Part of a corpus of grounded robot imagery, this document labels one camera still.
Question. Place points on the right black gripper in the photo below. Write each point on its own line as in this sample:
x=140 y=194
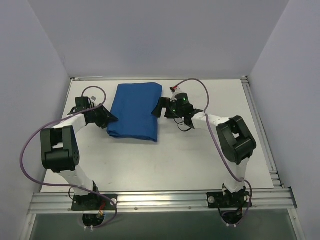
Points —
x=166 y=107

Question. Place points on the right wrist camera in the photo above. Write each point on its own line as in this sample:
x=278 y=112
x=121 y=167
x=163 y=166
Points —
x=178 y=95

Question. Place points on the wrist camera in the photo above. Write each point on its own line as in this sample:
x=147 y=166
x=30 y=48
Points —
x=178 y=95
x=82 y=103

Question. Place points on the blue surgical drape cloth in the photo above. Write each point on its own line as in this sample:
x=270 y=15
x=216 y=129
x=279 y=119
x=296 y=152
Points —
x=133 y=105

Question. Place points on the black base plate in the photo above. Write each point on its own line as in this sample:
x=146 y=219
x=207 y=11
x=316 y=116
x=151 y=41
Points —
x=90 y=202
x=227 y=200

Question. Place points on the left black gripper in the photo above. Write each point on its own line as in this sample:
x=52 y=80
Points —
x=105 y=116

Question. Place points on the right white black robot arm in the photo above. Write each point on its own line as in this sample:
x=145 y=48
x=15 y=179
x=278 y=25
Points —
x=231 y=136

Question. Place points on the aluminium front rail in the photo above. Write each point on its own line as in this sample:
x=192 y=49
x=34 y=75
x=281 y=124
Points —
x=163 y=201

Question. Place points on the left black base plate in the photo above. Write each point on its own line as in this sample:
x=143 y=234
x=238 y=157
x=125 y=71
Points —
x=90 y=202

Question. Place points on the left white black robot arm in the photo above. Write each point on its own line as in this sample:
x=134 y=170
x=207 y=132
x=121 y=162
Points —
x=59 y=149

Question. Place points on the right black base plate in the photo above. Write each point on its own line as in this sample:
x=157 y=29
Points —
x=227 y=200

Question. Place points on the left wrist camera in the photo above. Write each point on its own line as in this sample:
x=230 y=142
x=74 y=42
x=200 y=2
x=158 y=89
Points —
x=82 y=103

